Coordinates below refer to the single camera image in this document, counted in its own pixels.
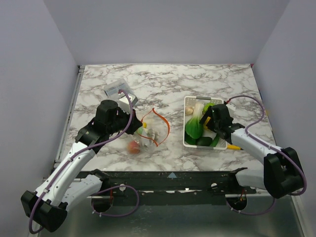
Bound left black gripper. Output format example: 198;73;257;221
108;106;143;135

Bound orange toy peach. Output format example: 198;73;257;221
127;141;140;155

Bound white plastic basket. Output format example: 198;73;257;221
183;96;228;150

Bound white toy mushroom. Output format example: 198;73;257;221
146;128;159;142

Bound clear zip top bag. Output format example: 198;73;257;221
126;108;170;156

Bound green toy bitter gourd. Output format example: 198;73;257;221
202;103;214;114

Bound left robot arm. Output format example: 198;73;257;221
21;96;142;235

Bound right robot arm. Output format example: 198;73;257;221
200;104;307;199

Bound green toy pea pod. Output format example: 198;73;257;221
210;134;220;147

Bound green toy bok choy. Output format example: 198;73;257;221
185;103;204;139

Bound dark toy avocado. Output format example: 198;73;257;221
196;137;213;147

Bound yellow marker pen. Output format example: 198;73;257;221
227;145;241;150

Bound beige toy garlic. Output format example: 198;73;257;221
185;106;194;116

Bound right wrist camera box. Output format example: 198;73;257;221
224;100;236;112

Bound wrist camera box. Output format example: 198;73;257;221
118;94;138;108
224;100;236;112

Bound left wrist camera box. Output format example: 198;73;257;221
118;94;138;108

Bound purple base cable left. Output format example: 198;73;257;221
92;182;141;218

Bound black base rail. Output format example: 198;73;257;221
79;170;260;207

